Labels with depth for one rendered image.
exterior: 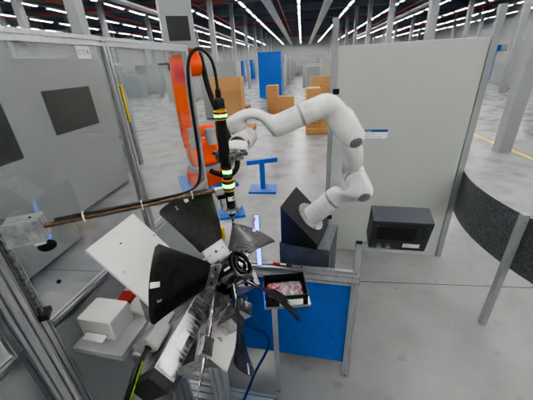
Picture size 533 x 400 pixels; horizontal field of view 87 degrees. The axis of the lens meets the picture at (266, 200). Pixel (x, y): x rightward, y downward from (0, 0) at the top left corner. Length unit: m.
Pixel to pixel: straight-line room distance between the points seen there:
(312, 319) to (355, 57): 2.04
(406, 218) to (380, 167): 1.51
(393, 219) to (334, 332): 0.88
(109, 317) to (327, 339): 1.27
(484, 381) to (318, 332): 1.12
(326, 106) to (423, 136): 1.82
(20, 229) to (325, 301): 1.44
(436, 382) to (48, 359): 2.13
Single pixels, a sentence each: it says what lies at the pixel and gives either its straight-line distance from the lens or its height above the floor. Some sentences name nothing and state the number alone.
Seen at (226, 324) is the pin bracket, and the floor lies 0.95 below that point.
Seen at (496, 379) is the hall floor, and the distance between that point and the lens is 2.61.
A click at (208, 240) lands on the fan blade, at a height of 1.29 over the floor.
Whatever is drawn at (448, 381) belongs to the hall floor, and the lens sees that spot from 2.46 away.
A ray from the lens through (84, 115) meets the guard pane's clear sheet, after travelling 1.54.
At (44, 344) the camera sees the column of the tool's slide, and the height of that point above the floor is 1.08.
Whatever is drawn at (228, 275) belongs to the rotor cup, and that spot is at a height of 1.21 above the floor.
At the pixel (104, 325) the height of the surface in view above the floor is 0.96.
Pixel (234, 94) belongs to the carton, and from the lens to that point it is 8.94.
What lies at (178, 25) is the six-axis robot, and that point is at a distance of 4.78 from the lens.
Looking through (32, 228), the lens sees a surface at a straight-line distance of 1.05.
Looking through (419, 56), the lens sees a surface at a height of 1.89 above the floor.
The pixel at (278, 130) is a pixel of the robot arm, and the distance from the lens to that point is 1.17.
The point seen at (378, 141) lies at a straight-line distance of 2.82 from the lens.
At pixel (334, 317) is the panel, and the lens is 1.88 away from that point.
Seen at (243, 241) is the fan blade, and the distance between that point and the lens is 1.29.
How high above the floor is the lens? 1.90
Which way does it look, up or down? 26 degrees down
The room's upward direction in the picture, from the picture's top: 3 degrees counter-clockwise
